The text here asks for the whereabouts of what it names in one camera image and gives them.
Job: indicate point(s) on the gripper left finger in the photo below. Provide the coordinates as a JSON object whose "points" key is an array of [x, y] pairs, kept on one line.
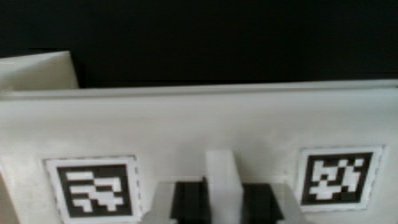
{"points": [[181, 203]]}

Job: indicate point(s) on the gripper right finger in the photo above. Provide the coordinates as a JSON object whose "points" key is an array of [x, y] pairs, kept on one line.
{"points": [[271, 205]]}

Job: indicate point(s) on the white cabinet door panel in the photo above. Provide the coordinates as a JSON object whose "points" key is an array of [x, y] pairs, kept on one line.
{"points": [[166, 123]]}

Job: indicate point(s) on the white cabinet body box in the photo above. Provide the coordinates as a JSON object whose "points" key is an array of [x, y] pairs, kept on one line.
{"points": [[38, 72]]}

